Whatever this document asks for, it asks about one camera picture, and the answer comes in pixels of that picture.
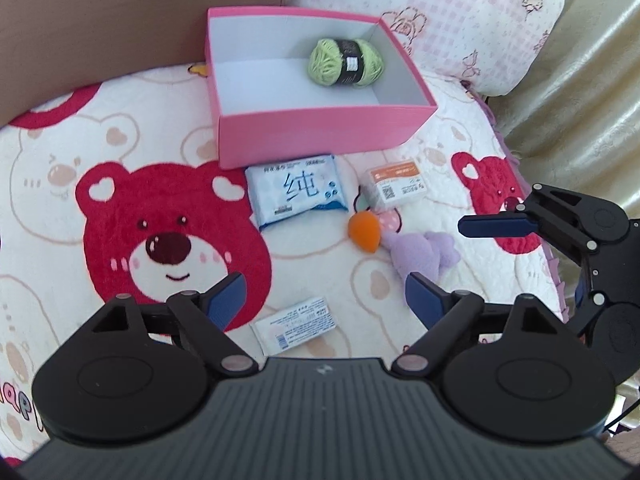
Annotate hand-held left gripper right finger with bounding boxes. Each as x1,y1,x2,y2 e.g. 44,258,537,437
391,272,566,375

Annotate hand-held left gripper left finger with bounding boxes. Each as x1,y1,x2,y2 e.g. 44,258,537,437
90,272,259,379

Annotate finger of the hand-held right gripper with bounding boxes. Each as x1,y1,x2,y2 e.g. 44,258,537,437
567,272,609,341
458,184,599,267

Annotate purple plush toy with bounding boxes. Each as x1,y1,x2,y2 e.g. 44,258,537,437
382,230,462,282

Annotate white tissue packet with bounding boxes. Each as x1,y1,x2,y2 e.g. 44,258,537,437
249,297,337,353

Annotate orange makeup sponge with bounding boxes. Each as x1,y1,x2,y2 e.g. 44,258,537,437
348,211,385,252

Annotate clear orange-label plastic box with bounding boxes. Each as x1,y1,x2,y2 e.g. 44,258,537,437
361,158,429,212

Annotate blue wet wipes pack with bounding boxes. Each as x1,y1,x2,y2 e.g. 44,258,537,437
244,155,351,232

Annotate pink cardboard box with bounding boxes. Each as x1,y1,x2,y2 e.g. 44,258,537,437
204,6,439,171

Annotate beige cloth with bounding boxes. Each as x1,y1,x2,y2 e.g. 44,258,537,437
487,0,640,241

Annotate bear printed blanket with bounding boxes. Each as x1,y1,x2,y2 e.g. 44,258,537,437
0,60,568,466

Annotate pink checkered pillow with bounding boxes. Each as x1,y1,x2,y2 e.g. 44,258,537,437
285,0,566,98

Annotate green yarn ball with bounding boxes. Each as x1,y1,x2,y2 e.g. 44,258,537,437
306,36,387,89

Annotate brown pillow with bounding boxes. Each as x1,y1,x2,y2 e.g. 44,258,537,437
0,0,296,128

